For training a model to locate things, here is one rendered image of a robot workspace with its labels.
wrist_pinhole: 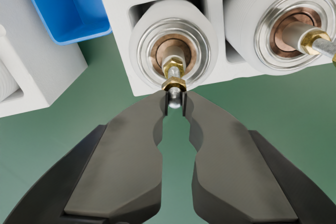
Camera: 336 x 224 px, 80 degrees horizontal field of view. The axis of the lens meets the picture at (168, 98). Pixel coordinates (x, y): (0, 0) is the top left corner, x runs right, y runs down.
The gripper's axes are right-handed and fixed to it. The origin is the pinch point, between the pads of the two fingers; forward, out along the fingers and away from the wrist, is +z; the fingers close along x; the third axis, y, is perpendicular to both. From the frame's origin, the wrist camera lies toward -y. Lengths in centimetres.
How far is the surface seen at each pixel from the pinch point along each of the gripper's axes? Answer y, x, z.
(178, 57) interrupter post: -0.2, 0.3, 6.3
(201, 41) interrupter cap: -1.0, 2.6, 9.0
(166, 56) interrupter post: -0.1, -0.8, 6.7
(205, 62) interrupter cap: 1.2, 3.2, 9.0
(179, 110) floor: 24.3, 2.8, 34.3
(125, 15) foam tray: -2.0, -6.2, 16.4
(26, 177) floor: 54, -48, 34
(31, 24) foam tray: 0.9, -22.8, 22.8
